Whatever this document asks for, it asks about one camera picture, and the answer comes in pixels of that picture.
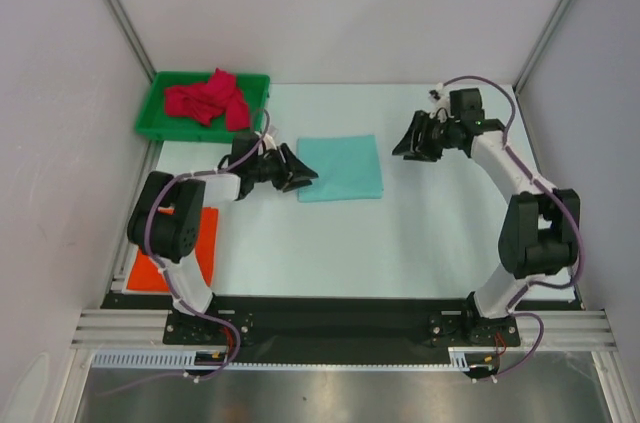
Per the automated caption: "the right vertical aluminium post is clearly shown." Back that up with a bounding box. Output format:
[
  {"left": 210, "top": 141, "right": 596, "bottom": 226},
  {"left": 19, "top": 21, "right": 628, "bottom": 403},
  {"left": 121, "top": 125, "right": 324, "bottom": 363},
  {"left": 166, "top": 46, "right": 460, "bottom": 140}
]
[{"left": 513, "top": 0, "right": 575, "bottom": 95}]

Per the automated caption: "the red crumpled t shirt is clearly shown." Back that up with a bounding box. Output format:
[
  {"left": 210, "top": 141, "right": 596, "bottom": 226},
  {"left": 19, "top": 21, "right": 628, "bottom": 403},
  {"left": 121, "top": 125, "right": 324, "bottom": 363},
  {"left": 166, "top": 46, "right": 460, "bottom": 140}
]
[{"left": 164, "top": 69, "right": 251, "bottom": 131}]

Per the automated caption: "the white slotted cable duct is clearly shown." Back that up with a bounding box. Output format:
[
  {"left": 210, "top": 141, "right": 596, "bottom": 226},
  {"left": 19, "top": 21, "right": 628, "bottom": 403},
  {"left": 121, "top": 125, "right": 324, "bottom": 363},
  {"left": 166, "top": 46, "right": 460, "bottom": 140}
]
[{"left": 92, "top": 349, "right": 470, "bottom": 372}]

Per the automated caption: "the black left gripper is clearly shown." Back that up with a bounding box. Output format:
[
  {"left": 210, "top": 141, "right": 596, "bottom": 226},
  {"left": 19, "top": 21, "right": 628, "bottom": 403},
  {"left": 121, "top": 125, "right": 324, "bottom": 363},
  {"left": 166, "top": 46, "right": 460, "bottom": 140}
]
[{"left": 248, "top": 143, "right": 317, "bottom": 192}]

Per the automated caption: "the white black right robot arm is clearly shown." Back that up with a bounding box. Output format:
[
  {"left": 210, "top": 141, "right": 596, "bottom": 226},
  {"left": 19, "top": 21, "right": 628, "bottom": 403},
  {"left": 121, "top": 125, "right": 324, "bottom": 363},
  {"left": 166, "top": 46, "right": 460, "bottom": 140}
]
[{"left": 392, "top": 85, "right": 583, "bottom": 344}]

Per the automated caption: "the teal t shirt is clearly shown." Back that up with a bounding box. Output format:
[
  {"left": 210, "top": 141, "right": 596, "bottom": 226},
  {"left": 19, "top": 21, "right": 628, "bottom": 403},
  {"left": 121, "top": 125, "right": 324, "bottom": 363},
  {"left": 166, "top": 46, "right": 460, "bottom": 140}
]
[{"left": 296, "top": 134, "right": 384, "bottom": 203}]

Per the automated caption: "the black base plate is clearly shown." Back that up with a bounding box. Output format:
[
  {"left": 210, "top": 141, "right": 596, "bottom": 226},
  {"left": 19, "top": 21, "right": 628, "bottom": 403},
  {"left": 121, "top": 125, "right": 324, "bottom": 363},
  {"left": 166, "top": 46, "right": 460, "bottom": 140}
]
[{"left": 102, "top": 292, "right": 585, "bottom": 365}]

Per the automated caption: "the left side aluminium rail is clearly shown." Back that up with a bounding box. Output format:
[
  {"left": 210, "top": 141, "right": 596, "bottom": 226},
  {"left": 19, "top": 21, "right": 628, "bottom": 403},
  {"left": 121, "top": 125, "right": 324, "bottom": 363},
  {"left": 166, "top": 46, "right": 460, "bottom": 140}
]
[{"left": 106, "top": 141, "right": 162, "bottom": 293}]

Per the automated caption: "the green plastic tray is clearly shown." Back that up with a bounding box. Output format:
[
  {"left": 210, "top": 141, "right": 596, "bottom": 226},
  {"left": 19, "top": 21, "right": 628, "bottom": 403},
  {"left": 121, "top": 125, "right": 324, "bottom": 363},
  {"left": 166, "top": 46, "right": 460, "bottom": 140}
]
[{"left": 135, "top": 69, "right": 270, "bottom": 143}]

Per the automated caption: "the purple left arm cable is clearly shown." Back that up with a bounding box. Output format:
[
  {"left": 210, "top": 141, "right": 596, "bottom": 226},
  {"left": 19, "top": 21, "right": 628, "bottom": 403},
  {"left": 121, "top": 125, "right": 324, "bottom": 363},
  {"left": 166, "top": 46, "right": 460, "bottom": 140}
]
[{"left": 94, "top": 107, "right": 271, "bottom": 397}]

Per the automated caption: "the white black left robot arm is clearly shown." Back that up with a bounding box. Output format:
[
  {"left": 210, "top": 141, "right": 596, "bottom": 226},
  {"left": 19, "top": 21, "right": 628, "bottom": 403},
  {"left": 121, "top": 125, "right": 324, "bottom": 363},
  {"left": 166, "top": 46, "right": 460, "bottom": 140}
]
[{"left": 127, "top": 132, "right": 319, "bottom": 343}]

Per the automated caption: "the vertical aluminium post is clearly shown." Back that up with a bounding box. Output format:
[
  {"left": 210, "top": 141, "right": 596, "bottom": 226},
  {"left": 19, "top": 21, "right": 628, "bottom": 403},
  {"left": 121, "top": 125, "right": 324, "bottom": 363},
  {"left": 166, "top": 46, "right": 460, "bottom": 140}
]
[
  {"left": 103, "top": 0, "right": 156, "bottom": 83},
  {"left": 513, "top": 0, "right": 575, "bottom": 95}
]

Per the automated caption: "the aluminium frame rail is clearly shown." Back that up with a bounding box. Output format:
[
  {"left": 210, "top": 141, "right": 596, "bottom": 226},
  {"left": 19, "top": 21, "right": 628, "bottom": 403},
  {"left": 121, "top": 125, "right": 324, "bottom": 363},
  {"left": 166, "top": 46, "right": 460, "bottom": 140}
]
[{"left": 71, "top": 309, "right": 617, "bottom": 352}]

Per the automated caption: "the orange folded t shirt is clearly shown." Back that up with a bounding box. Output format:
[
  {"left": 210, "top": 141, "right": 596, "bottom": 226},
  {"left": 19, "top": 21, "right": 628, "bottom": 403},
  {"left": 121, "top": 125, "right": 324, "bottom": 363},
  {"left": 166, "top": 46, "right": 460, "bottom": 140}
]
[{"left": 123, "top": 208, "right": 219, "bottom": 295}]

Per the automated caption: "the left vertical aluminium post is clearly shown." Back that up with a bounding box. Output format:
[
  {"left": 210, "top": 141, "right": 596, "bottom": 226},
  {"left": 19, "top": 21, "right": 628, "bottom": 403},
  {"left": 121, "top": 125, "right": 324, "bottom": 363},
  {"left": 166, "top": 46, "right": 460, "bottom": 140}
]
[{"left": 103, "top": 0, "right": 156, "bottom": 83}]

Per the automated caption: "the right side aluminium rail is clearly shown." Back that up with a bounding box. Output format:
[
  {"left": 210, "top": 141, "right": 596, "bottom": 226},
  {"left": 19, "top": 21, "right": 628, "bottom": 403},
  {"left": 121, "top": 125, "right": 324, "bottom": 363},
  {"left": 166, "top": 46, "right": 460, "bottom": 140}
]
[{"left": 514, "top": 87, "right": 584, "bottom": 304}]

